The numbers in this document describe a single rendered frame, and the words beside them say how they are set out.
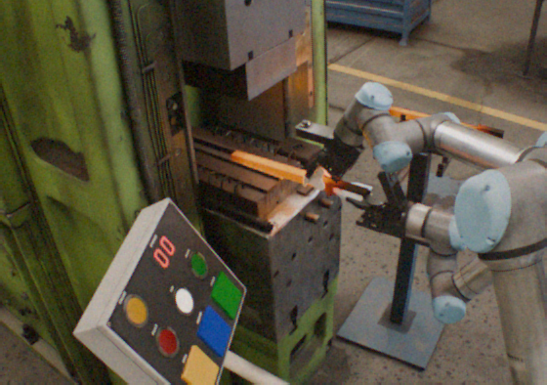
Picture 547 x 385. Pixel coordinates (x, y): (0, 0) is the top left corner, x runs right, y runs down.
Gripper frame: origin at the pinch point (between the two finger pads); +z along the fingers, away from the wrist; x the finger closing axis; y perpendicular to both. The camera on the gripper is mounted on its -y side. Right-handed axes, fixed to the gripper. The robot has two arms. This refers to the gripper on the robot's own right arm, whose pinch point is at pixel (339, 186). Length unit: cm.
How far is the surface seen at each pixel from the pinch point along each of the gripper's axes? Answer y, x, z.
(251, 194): 3.4, -10.4, 20.4
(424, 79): 103, 286, 83
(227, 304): 0.8, -45.7, -0.2
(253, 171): 2.4, -2.6, 25.6
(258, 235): 11.0, -15.9, 15.0
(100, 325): -18, -73, 1
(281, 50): -33.1, 1.9, 16.4
